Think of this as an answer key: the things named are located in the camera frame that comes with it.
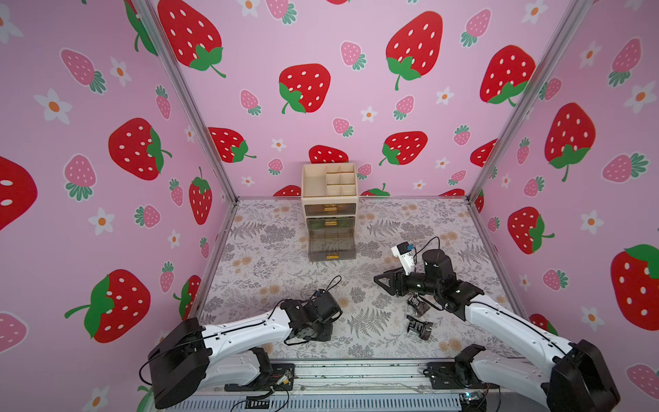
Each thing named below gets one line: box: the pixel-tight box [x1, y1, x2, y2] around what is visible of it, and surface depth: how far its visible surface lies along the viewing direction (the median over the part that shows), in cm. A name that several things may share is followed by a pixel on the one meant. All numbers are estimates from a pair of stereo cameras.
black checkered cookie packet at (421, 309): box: [415, 302, 431, 318], surface depth 88 cm
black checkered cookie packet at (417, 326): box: [406, 315, 434, 341], surface depth 84 cm
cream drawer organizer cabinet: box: [301, 162, 360, 262], surface depth 97 cm
